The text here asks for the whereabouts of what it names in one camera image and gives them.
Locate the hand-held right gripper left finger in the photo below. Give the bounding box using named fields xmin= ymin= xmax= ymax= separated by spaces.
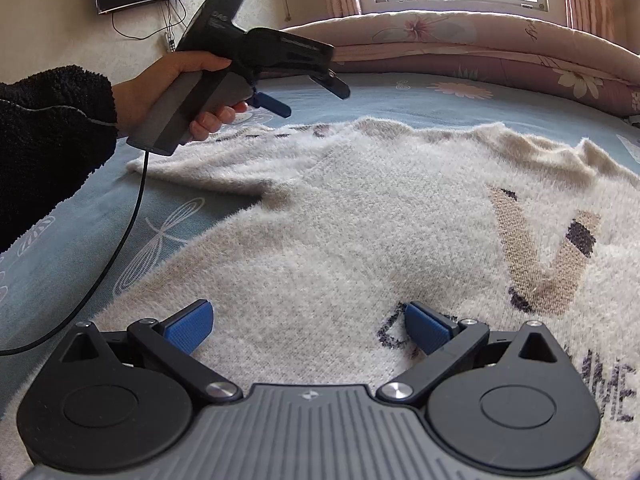
xmin=57 ymin=299 xmax=244 ymax=404

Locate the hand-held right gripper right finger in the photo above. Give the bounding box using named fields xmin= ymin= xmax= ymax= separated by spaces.
xmin=375 ymin=303 xmax=568 ymax=404

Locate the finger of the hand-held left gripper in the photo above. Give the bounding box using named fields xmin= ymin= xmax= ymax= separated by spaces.
xmin=309 ymin=71 xmax=351 ymax=100
xmin=251 ymin=91 xmax=292 ymax=118

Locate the cream fuzzy sweater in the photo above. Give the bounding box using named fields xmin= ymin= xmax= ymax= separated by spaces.
xmin=0 ymin=117 xmax=640 ymax=480

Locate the person's left forearm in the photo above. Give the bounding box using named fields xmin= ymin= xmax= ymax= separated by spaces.
xmin=0 ymin=65 xmax=118 ymax=253

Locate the person's left hand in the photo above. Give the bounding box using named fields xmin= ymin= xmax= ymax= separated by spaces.
xmin=111 ymin=51 xmax=249 ymax=144

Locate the folded pink floral quilt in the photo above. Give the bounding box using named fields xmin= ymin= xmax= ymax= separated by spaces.
xmin=277 ymin=10 xmax=640 ymax=118

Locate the wall socket with cables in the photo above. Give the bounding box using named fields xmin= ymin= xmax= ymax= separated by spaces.
xmin=111 ymin=2 xmax=186 ymax=41

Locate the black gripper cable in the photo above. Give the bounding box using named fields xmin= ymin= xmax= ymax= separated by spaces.
xmin=0 ymin=149 xmax=150 ymax=357

